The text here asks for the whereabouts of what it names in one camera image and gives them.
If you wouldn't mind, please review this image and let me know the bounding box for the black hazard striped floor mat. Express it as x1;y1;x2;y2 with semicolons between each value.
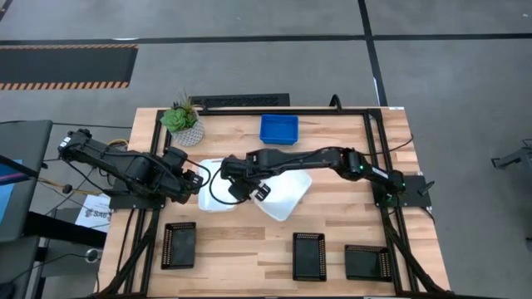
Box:
0;43;140;91

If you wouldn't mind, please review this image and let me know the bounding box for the blue plastic basket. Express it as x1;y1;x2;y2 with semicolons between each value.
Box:
259;114;300;146

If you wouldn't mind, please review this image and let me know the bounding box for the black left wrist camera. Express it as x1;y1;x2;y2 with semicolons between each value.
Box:
163;145;190;169

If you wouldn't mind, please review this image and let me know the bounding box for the white plastic storage basket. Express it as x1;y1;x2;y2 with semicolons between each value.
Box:
252;167;313;223
197;158;239;213
200;160;236;210

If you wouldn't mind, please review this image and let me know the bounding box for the black camera cable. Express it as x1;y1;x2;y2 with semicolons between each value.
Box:
185;158;214;199
208;164;250;206

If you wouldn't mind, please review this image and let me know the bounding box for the white printed paper sheet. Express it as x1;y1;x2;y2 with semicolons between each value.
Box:
75;194;113;234

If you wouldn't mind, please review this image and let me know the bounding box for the black slotted plastic basket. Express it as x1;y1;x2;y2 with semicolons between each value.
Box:
160;221;198;271
292;232;328;282
344;243;394;283

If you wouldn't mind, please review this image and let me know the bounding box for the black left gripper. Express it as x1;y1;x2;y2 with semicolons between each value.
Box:
168;166;205;205

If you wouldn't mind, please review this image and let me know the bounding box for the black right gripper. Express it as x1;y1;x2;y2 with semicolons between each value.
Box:
219;154;272;203

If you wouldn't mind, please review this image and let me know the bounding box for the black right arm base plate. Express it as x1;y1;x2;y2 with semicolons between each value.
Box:
372;174;433;209

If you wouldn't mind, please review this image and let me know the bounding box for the black rig frame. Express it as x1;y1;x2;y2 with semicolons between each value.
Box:
98;105;452;299

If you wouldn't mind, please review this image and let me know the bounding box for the black right camera cable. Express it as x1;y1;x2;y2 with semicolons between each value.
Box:
208;164;250;206

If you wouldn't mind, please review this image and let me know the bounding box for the black left camera cable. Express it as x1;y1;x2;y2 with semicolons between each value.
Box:
185;158;214;199

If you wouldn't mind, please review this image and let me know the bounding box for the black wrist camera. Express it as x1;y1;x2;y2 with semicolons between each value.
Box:
163;145;190;169
227;182;251;202

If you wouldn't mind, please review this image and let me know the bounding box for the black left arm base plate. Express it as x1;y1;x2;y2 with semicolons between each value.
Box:
108;189;168;211

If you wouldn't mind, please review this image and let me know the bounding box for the grey stand leg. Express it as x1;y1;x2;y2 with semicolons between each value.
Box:
490;138;532;172

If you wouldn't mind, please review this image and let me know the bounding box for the succulent in patterned pot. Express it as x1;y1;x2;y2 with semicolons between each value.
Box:
160;89;206;148

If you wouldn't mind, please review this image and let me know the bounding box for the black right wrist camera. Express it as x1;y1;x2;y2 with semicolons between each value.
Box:
227;182;251;202

